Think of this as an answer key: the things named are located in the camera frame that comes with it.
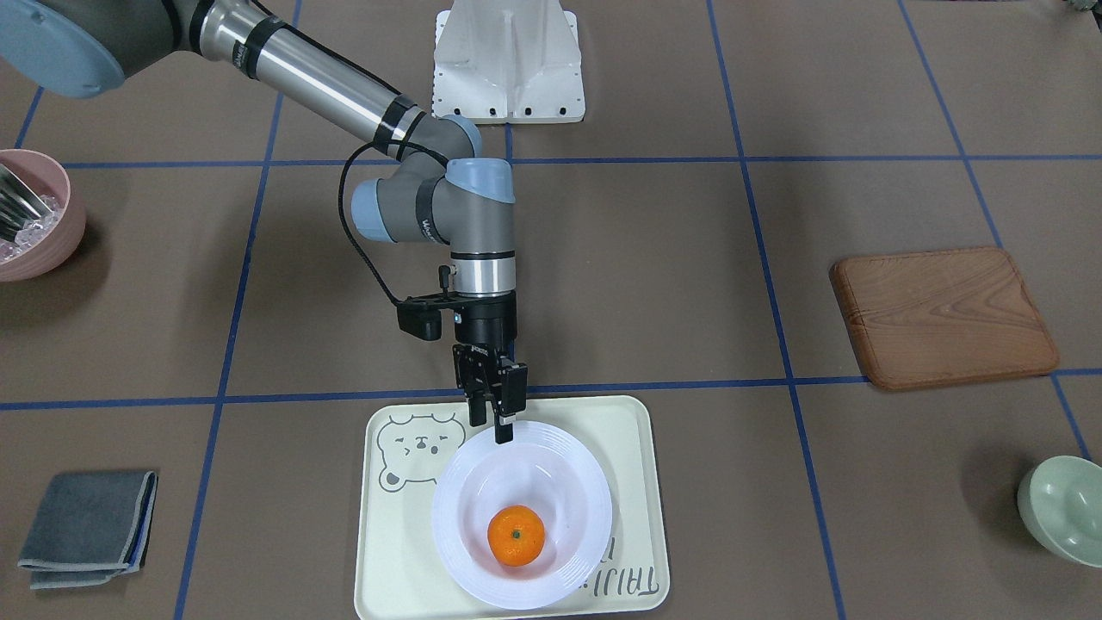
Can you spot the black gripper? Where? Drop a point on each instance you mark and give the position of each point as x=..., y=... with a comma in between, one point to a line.
x=486, y=324

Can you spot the white plate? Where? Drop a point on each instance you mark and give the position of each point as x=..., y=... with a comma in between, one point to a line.
x=551, y=473

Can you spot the orange fruit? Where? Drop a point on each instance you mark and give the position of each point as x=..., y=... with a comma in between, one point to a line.
x=516, y=536

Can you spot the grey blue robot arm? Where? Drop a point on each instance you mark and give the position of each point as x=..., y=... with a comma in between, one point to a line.
x=445, y=191

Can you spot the cream bear tray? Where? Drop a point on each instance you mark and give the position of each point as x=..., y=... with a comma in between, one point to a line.
x=398, y=572

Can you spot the folded grey cloth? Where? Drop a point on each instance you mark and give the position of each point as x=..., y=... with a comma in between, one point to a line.
x=90, y=527

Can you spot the wooden cutting board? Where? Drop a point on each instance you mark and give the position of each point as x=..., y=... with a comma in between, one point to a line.
x=929, y=319

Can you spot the pink bowl with ice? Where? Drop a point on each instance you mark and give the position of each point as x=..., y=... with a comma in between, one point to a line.
x=60, y=238

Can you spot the metal tongs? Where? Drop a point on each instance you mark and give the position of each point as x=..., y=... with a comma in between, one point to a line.
x=21, y=209

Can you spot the green bowl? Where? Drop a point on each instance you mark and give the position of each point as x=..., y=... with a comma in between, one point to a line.
x=1059, y=502

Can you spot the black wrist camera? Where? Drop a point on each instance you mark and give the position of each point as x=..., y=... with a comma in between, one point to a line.
x=424, y=322

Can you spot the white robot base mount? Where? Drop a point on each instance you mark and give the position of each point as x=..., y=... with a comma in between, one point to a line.
x=508, y=62

